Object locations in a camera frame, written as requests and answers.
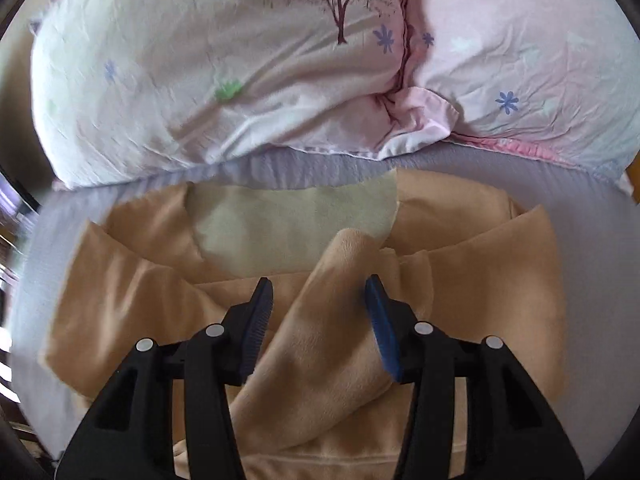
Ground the white tree-print pillow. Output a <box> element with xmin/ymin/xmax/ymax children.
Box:
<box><xmin>28</xmin><ymin>0</ymin><xmax>417</xmax><ymax>191</ymax></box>

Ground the lavender bed sheet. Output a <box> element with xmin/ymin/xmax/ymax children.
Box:
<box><xmin>9</xmin><ymin>143</ymin><xmax>639</xmax><ymax>474</ymax></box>

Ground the tan fleece garment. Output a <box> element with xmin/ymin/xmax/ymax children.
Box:
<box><xmin>42</xmin><ymin>169</ymin><xmax>565</xmax><ymax>479</ymax></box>

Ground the pink floral pillow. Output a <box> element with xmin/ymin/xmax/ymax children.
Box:
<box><xmin>381</xmin><ymin>0</ymin><xmax>639</xmax><ymax>182</ymax></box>

